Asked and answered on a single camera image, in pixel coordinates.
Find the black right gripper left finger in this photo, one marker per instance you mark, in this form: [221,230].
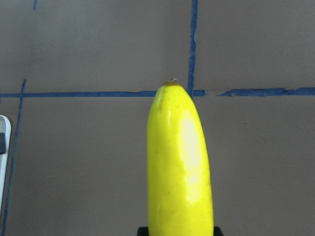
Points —
[143,231]

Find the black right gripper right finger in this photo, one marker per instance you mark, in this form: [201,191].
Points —
[217,231]

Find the yellow banana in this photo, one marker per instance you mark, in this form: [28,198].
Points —
[178,171]

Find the white rectangular tray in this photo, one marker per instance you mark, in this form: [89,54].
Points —
[5,133]

